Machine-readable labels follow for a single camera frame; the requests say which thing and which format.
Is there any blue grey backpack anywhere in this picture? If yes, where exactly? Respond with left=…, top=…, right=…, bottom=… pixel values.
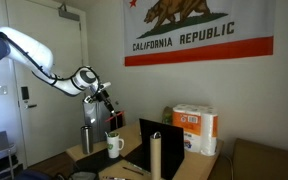
left=55, top=170, right=100, bottom=180

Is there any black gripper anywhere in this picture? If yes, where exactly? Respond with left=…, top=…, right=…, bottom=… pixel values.
left=91, top=88, right=117, bottom=116

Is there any grey trash bin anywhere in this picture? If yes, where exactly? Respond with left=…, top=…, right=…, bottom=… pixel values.
left=82, top=99, right=113, bottom=144

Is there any door lock with handle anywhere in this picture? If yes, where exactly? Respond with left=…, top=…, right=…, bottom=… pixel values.
left=19, top=85, right=38, bottom=110

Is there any black jacket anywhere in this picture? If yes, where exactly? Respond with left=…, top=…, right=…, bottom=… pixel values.
left=109, top=112, right=125, bottom=133

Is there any white door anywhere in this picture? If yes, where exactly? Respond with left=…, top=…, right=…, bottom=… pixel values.
left=5, top=0, right=90, bottom=168

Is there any white mug with green logo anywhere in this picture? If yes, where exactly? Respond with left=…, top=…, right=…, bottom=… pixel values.
left=104, top=130, right=125, bottom=159

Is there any California Republic flag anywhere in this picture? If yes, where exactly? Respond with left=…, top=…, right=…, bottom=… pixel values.
left=122, top=0, right=277, bottom=68

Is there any orange paper towel pack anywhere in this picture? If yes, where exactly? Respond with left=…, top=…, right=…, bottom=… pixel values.
left=171, top=103, right=219, bottom=158

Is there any grey door closer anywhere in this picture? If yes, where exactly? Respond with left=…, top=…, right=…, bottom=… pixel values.
left=57, top=3, right=82, bottom=23

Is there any dark pen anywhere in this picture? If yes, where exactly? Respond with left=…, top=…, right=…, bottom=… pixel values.
left=122, top=166, right=145, bottom=176

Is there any brown couch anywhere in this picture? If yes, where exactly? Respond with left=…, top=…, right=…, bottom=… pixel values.
left=232, top=137, right=288, bottom=180

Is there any cardboard tube on metal holder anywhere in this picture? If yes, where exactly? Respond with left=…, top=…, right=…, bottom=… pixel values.
left=149, top=131, right=163, bottom=180

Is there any stainless steel tumbler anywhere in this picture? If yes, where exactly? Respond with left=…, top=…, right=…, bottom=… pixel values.
left=80, top=124, right=94, bottom=155

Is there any black desk mat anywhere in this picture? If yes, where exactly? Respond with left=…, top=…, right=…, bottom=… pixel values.
left=74, top=148, right=125, bottom=174

